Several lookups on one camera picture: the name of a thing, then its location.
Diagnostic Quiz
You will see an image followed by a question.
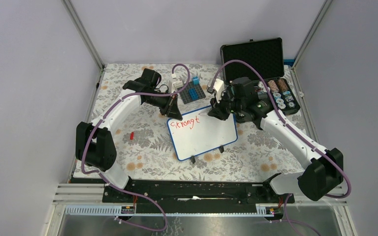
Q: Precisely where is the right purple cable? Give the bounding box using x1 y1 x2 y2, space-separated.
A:
207 59 353 236

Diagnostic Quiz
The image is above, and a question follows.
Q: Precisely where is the black poker chip case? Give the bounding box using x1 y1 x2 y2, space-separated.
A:
220 37 300 116

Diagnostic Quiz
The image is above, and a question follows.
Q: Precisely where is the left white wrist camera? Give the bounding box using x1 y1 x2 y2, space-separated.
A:
167 73 185 93

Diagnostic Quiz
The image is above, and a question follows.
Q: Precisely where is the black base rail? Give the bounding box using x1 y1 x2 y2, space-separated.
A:
102 179 295 214

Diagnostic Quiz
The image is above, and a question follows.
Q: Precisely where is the blue framed whiteboard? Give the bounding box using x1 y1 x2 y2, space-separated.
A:
166 106 238 161

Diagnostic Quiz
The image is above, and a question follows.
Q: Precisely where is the floral table mat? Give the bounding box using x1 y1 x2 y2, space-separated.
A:
84 63 312 183

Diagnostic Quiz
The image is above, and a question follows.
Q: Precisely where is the blue corner bracket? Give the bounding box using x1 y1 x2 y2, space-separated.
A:
283 59 295 66

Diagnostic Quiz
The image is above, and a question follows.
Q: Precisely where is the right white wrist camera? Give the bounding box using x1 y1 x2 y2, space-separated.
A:
207 79 224 103

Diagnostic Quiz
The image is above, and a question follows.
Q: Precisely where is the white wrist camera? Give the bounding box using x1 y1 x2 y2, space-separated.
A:
167 73 185 93
207 79 224 103

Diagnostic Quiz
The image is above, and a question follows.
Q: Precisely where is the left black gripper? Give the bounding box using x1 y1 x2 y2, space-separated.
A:
145 89 183 120

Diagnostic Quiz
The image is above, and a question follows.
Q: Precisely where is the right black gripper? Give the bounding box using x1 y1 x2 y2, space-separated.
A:
208 90 245 121

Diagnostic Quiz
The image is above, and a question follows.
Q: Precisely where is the purple cable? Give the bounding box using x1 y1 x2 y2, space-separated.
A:
207 59 353 236
80 63 191 232

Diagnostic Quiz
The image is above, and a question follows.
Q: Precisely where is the grey lego baseplate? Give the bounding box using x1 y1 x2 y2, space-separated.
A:
180 82 206 104

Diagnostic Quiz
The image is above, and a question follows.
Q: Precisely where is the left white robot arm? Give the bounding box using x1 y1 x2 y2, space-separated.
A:
75 68 183 202

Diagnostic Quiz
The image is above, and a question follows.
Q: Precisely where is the blue lego brick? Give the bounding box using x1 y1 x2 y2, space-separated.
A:
192 76 200 85

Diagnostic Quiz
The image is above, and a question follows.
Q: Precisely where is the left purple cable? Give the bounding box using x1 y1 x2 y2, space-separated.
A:
80 63 191 232

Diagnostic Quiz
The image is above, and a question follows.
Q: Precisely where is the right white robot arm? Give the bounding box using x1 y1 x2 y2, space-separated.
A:
207 77 345 203

